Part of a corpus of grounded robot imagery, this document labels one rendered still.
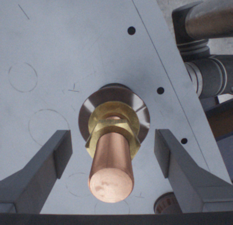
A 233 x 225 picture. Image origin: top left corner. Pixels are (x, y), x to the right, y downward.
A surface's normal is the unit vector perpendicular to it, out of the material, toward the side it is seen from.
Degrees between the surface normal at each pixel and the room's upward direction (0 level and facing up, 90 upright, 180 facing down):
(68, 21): 0
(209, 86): 19
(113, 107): 0
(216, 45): 0
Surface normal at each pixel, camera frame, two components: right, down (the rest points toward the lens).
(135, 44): 0.00, 0.26
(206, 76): 0.16, -0.01
